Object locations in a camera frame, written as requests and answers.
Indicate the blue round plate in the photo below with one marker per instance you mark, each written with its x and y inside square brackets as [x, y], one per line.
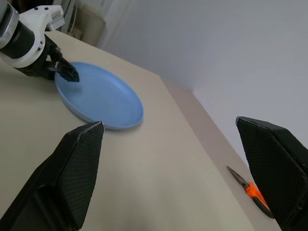
[103, 98]

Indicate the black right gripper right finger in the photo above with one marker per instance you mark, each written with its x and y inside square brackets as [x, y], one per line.
[276, 168]

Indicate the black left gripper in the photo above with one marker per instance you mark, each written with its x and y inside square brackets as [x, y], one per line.
[42, 67]

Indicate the beige board against wall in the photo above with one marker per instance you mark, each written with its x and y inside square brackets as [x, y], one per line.
[90, 24]

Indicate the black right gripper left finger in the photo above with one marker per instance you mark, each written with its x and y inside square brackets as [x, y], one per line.
[72, 173]

